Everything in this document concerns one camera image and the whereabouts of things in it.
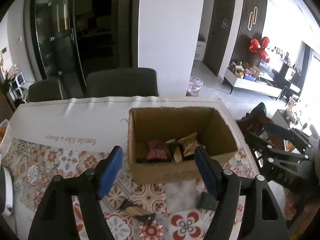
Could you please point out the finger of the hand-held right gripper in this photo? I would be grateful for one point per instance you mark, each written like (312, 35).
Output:
(278, 131)
(262, 150)

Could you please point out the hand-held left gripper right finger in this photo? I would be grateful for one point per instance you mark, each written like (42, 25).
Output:
(206, 172)

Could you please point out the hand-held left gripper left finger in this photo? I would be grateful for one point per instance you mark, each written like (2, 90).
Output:
(110, 172)

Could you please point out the plain dark green packet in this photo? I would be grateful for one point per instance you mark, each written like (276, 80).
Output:
(207, 200)

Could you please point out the gold snack packet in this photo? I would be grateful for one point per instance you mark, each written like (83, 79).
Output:
(178, 155)

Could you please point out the beige snack packet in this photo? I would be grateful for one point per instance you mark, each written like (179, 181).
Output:
(190, 143)

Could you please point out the dark maroon snack packet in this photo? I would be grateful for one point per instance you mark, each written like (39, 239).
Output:
(172, 147)

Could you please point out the black tan snack packet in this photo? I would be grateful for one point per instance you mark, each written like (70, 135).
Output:
(136, 208)

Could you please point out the brown cardboard box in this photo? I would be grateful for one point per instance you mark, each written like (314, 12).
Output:
(160, 172)

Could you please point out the pink snack packet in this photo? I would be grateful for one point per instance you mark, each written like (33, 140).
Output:
(156, 150)

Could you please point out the person's right hand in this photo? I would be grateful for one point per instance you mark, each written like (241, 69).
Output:
(291, 205)

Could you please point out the wooden high chair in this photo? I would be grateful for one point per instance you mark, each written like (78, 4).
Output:
(255, 120)

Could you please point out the white low cabinet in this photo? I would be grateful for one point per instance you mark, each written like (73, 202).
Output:
(250, 83)

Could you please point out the white floral patterned tablecloth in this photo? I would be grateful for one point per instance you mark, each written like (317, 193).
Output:
(62, 120)

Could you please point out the red foil balloons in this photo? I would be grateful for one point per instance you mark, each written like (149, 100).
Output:
(260, 47)

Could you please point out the wide grey dining chair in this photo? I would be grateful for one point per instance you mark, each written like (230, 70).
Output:
(122, 82)

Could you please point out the white electric cooker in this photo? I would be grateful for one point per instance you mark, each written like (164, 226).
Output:
(6, 187)

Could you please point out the small grey dining chair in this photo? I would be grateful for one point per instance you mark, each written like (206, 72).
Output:
(45, 90)

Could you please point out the white basket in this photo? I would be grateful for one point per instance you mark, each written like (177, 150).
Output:
(5, 140)

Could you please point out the white hallway shelf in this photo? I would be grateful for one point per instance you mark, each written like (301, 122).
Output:
(200, 51)

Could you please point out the dark hallway door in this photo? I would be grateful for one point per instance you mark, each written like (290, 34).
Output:
(220, 30)

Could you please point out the white storage rack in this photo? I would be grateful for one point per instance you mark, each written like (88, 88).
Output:
(17, 85)

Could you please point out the dark glass sliding door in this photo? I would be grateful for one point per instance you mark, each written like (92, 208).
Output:
(62, 30)

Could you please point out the dark slatted wall panel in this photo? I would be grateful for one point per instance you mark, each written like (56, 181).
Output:
(247, 42)

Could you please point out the gold loop wall lamp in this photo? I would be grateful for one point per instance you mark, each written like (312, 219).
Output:
(252, 18)

